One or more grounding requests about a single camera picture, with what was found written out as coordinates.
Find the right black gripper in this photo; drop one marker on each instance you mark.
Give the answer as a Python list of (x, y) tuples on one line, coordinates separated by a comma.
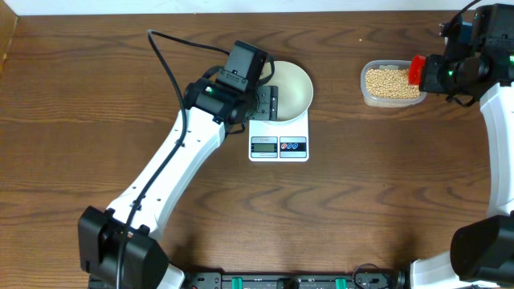
[(430, 79)]

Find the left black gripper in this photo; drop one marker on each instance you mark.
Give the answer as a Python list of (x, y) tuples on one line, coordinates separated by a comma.
[(267, 106)]

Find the red plastic measuring scoop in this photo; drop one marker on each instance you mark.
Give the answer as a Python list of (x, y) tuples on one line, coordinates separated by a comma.
[(415, 70)]

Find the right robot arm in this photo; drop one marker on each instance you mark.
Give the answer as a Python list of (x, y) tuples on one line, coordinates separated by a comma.
[(481, 254)]

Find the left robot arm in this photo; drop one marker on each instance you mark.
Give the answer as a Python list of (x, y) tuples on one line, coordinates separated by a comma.
[(120, 245)]

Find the white digital kitchen scale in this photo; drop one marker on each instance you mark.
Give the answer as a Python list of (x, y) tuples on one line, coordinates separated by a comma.
[(279, 141)]

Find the white round bowl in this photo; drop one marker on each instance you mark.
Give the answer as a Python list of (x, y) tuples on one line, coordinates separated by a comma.
[(295, 90)]

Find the soybeans in container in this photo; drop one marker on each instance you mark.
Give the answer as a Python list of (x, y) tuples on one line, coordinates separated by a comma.
[(390, 84)]

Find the clear plastic container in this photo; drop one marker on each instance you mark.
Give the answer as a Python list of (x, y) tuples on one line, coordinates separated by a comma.
[(377, 102)]

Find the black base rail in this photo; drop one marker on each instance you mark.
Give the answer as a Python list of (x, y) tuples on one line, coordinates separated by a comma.
[(361, 279)]

